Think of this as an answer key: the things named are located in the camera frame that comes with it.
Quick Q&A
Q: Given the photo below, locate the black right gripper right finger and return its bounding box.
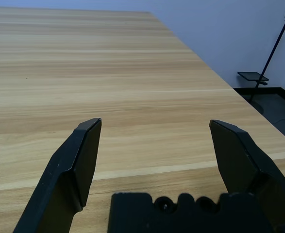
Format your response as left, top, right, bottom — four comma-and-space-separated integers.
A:
209, 119, 285, 233

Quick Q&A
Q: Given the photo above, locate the black floor stand with tray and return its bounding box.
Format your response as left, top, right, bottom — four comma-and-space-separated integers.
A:
237, 0, 285, 115

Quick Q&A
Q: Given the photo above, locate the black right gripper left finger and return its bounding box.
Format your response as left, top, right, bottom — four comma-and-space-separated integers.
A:
13, 118, 102, 233

